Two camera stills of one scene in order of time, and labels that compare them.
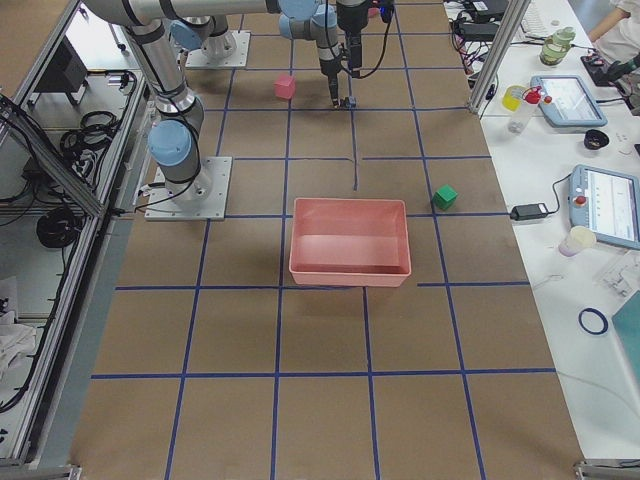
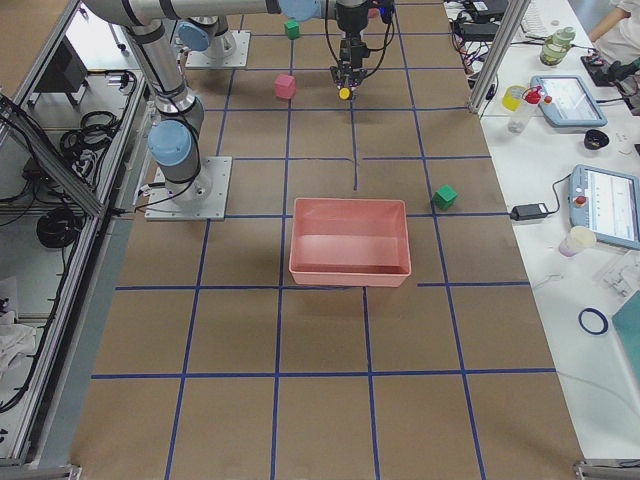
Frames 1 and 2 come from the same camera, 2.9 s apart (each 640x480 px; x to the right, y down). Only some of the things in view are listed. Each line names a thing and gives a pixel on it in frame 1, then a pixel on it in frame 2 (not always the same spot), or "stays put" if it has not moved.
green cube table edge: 444,197 stays put
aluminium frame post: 498,55 stays put
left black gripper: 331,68 -> 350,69
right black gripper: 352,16 stays put
